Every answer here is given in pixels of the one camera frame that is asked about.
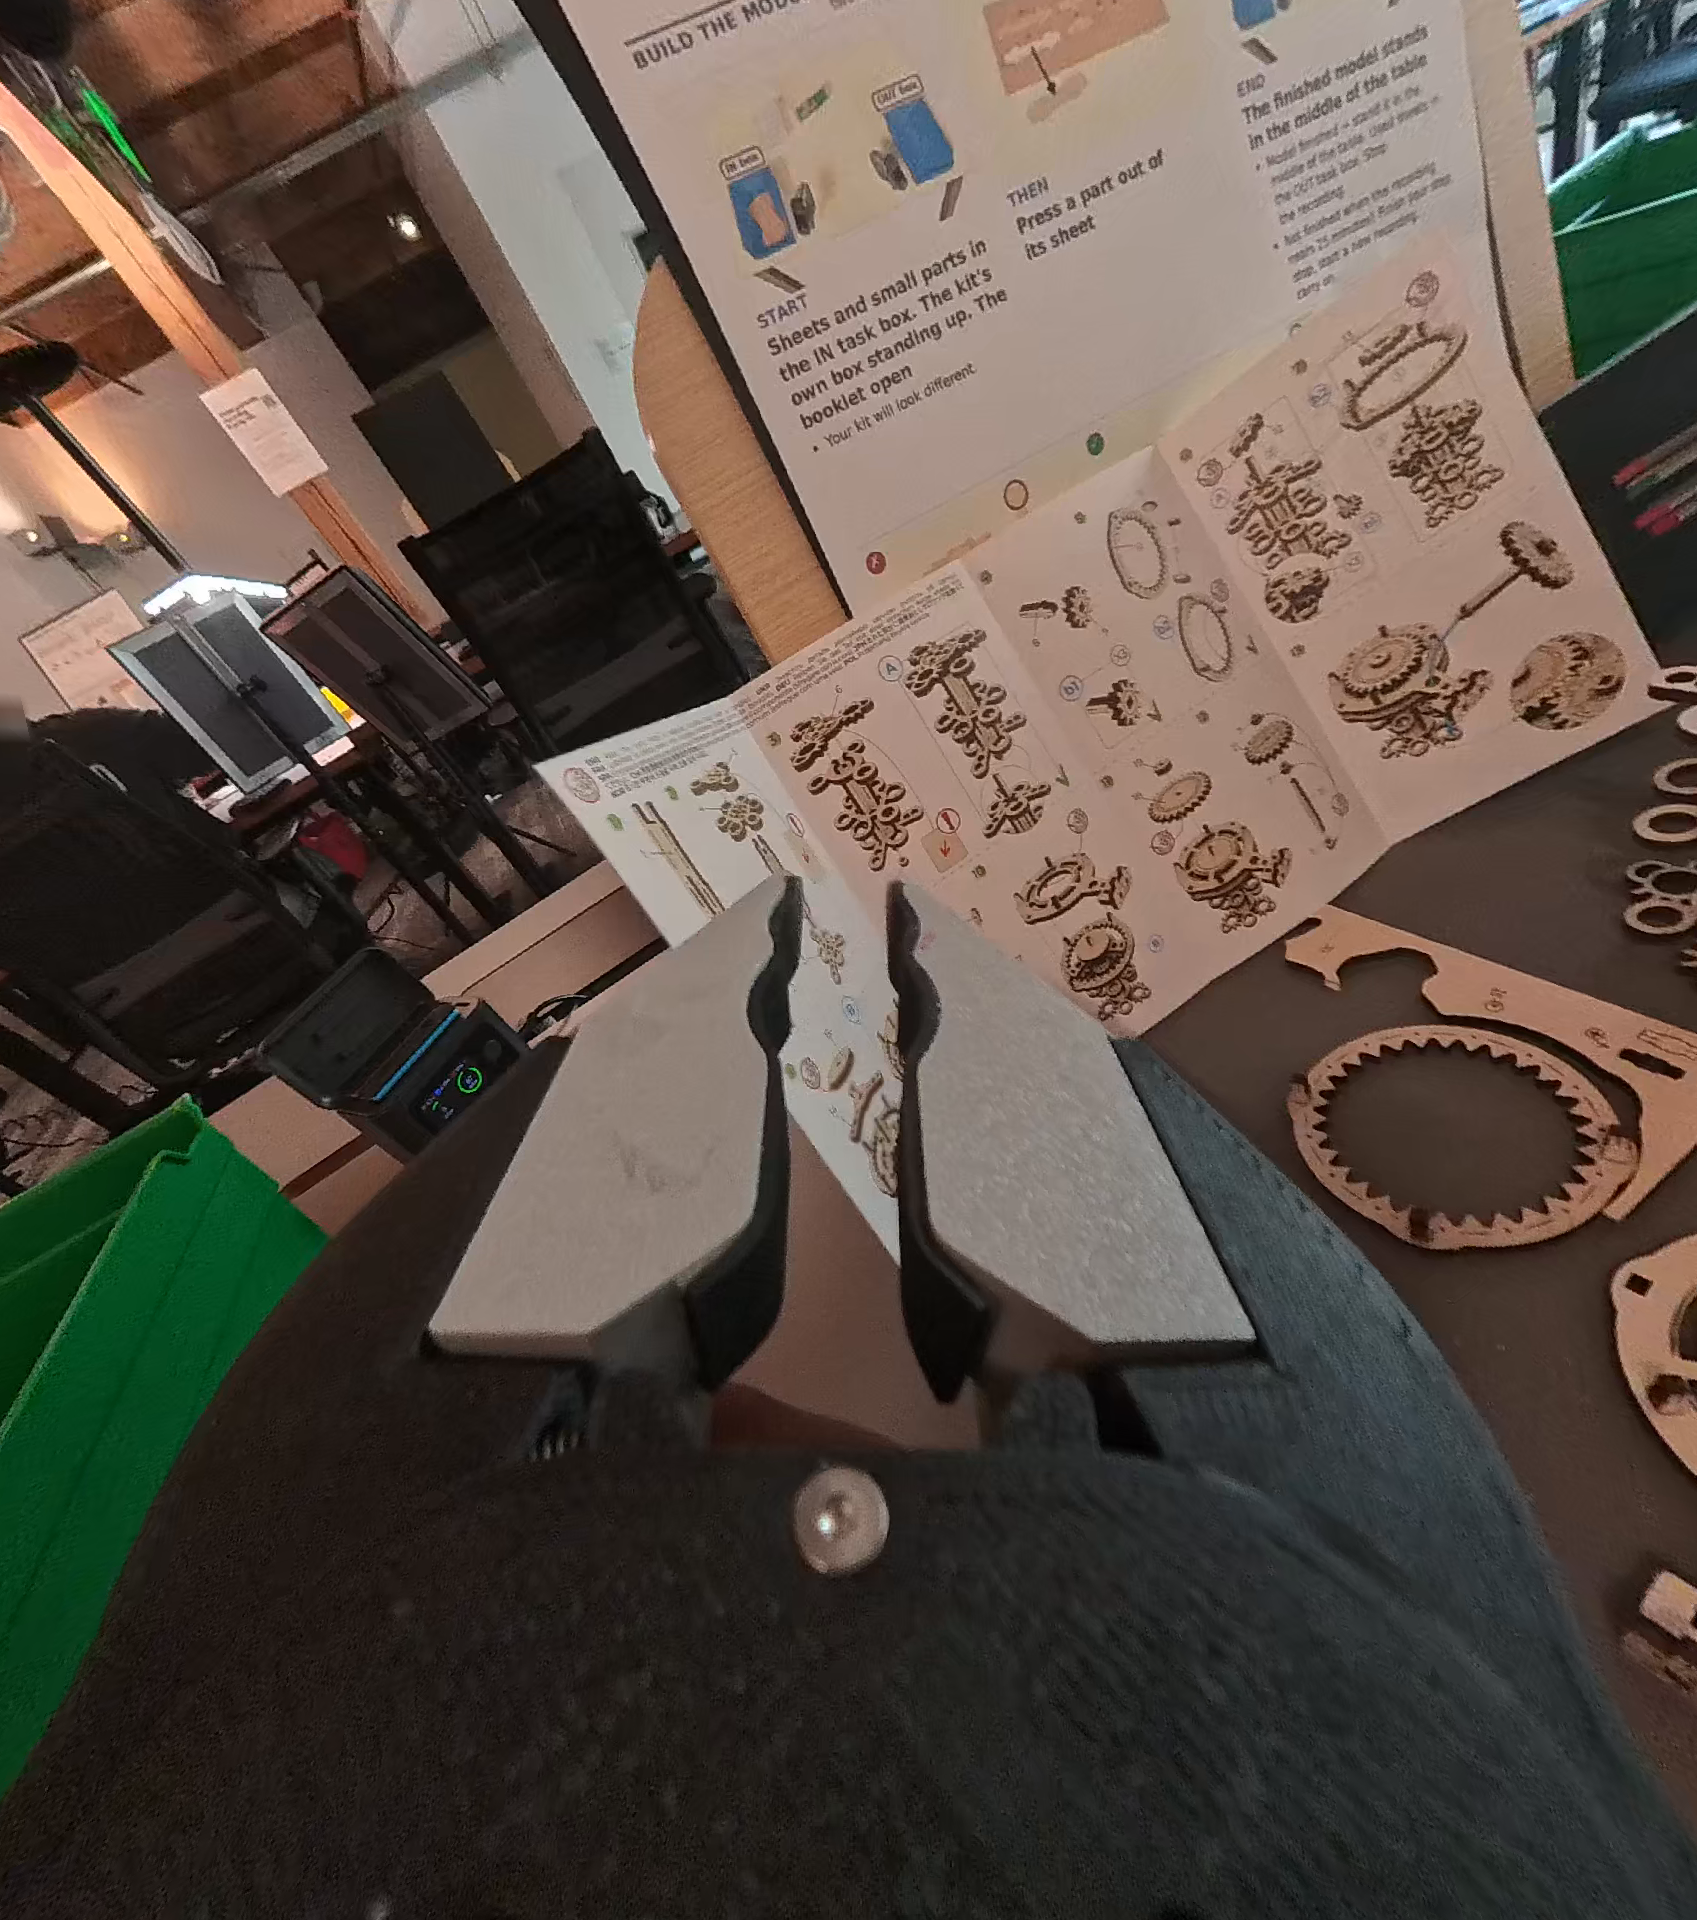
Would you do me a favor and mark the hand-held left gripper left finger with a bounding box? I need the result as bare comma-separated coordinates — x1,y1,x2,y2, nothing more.
428,873,809,1392

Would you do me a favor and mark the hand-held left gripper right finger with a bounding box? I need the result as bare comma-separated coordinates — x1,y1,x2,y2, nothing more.
884,879,1258,1407

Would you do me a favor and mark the black device with screen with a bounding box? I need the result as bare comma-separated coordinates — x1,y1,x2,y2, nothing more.
253,944,531,1160

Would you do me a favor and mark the folded instruction booklet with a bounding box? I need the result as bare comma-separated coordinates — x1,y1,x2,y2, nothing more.
535,223,1664,1253

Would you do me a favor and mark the black office chair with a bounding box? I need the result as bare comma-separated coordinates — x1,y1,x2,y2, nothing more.
398,426,752,760
1545,0,1697,152

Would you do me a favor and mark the monitor on stand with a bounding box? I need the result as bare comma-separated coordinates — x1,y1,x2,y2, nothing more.
261,562,495,740
109,587,340,798

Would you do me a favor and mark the green plastic bin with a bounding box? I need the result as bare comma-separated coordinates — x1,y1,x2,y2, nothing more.
0,1094,331,1914
1545,51,1697,380

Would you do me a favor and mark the rounded wooden panel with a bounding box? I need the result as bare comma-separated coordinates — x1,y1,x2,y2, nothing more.
630,258,852,640

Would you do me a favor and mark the white paper sign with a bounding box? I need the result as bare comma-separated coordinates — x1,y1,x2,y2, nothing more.
199,366,334,499
19,587,147,711

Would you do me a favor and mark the white instruction board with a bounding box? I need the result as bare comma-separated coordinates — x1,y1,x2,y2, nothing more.
554,0,1577,623

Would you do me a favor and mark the dark cardboard kit box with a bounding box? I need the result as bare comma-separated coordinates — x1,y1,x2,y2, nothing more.
1539,253,1697,640

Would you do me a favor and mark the black floor lamp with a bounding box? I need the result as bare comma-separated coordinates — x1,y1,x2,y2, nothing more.
0,342,195,579

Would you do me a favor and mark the wooden sheet with ring gear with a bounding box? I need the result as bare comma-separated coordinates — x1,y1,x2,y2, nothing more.
1283,903,1697,1253

